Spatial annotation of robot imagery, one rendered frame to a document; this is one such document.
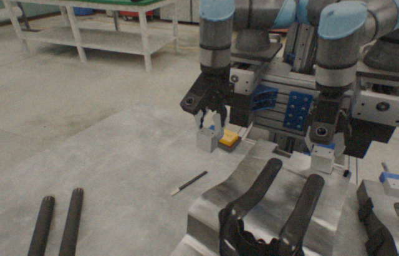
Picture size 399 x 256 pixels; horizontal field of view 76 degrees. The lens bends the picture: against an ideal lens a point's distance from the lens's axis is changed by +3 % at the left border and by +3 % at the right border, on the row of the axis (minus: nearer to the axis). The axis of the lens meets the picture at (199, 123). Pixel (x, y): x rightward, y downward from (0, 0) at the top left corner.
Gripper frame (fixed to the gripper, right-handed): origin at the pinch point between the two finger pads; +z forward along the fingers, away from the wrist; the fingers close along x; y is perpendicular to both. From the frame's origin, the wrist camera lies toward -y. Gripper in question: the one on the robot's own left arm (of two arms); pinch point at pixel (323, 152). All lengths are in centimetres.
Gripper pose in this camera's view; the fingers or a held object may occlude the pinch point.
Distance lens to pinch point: 73.8
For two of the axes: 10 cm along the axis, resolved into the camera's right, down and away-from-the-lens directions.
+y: 5.6, -5.7, 6.0
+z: 2.0, 8.0, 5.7
